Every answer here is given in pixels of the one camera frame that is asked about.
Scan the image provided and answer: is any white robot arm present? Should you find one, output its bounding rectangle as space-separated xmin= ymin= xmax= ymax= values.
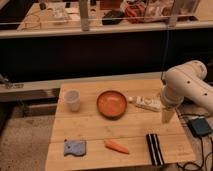
xmin=160 ymin=60 xmax=213 ymax=123

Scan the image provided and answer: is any white ceramic cup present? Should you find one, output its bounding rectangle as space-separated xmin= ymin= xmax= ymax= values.
xmin=64 ymin=90 xmax=80 ymax=112

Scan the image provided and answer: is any white toy object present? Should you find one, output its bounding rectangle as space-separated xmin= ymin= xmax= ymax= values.
xmin=128 ymin=96 xmax=161 ymax=112

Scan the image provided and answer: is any black white striped block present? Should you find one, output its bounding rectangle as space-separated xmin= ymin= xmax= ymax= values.
xmin=146 ymin=134 xmax=165 ymax=166

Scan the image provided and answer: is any black power box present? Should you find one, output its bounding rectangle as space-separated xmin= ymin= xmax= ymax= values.
xmin=187 ymin=118 xmax=213 ymax=137

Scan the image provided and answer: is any orange bowl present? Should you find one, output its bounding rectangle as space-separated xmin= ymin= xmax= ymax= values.
xmin=96 ymin=90 xmax=127 ymax=119

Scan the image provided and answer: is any blue sponge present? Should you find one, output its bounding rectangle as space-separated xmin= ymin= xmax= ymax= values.
xmin=64 ymin=140 xmax=86 ymax=157

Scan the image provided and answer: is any red cloth item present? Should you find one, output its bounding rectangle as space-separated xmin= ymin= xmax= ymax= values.
xmin=125 ymin=4 xmax=145 ymax=24

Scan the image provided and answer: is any black bag on desk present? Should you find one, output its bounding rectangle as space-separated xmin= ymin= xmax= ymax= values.
xmin=102 ymin=10 xmax=124 ymax=25

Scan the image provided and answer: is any black cable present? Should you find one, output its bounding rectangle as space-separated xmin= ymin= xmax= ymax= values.
xmin=175 ymin=113 xmax=213 ymax=171

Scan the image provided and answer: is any metal vertical post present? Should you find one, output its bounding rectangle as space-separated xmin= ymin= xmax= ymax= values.
xmin=79 ymin=0 xmax=90 ymax=31

